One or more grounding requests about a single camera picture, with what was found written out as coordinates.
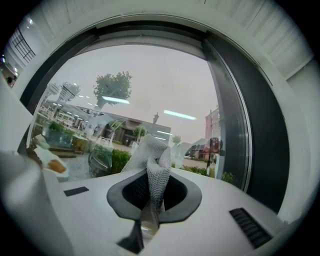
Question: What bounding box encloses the grey cloth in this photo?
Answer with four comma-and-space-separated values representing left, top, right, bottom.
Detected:
121, 134, 173, 232

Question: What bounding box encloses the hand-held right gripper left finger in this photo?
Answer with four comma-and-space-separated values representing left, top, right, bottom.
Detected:
59, 168, 151, 256

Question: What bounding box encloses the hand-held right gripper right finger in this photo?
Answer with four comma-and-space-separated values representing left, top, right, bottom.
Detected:
141, 167, 288, 256

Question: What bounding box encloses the black mezzanine railing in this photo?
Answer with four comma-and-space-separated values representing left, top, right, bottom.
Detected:
9, 26, 36, 66

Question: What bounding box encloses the large window glass pane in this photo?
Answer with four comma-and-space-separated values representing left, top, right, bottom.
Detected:
29, 44, 252, 193

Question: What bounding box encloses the black window frame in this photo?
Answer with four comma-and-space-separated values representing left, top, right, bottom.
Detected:
19, 19, 291, 215

